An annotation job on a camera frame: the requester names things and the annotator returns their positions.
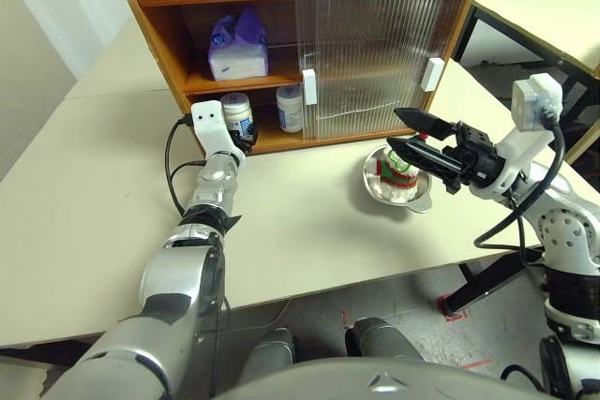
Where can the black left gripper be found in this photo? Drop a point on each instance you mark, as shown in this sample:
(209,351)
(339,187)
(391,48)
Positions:
(244,144)

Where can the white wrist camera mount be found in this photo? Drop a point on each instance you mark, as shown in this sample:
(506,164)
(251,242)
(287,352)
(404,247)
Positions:
(534,100)
(208,121)

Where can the purple tissue pack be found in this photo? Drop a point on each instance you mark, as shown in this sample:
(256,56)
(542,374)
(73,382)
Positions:
(236,60)

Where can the ribbed clear sliding door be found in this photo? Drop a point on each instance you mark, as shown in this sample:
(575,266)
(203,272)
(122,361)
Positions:
(304,34)
(452,20)

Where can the black table leg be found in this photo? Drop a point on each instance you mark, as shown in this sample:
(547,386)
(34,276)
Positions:
(487,280)

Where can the cream table with black legs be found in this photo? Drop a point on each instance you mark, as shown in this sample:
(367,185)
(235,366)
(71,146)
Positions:
(539,11)

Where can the white lidded jar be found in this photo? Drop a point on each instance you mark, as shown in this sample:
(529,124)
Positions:
(236,112)
(289,109)

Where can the pale grey curved shell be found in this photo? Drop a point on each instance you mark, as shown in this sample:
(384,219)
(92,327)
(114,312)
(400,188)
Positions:
(375,383)

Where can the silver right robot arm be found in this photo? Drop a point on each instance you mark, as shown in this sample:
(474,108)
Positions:
(567,226)

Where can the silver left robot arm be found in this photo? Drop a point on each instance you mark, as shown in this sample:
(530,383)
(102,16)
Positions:
(187,278)

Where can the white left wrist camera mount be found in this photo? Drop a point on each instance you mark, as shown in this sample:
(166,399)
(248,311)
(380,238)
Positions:
(208,121)

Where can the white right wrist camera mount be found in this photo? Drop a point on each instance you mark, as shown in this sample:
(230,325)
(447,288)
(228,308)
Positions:
(534,100)

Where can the dark grey rounded shape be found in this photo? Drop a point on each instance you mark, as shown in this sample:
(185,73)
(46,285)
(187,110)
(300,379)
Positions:
(379,339)
(272,353)

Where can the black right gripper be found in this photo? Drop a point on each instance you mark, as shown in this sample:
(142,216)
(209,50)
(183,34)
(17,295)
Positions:
(473,158)

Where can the knitted snowman doll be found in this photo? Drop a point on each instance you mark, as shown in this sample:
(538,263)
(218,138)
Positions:
(396,182)

